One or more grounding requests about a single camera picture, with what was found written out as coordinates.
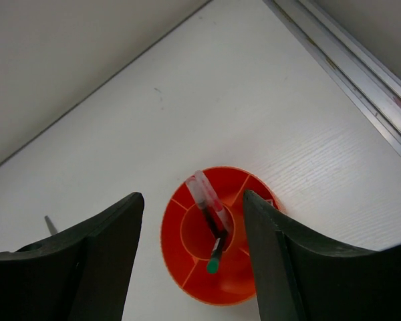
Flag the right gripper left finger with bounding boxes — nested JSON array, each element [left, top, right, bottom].
[[0, 192, 144, 320]]

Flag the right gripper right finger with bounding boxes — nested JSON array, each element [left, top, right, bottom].
[[243, 190, 401, 320]]

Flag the black gel pen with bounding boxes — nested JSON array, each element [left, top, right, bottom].
[[185, 177, 222, 239]]

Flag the pink pen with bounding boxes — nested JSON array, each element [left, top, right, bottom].
[[194, 171, 233, 233]]

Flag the green capped pen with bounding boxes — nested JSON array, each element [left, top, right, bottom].
[[207, 231, 228, 274]]

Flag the orange round divided container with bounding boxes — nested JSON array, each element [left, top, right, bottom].
[[160, 166, 285, 306]]

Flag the black handled scissors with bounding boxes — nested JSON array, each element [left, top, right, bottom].
[[44, 215, 58, 235]]

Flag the aluminium rail right side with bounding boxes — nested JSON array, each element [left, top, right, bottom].
[[266, 1, 401, 156]]

